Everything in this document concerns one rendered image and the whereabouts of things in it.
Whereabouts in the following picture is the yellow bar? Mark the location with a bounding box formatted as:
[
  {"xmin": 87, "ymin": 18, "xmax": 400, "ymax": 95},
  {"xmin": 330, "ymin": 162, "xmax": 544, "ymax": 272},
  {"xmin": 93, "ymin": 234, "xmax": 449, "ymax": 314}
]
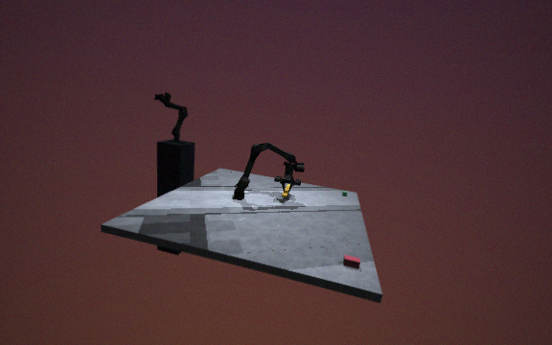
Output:
[{"xmin": 282, "ymin": 184, "xmax": 290, "ymax": 197}]

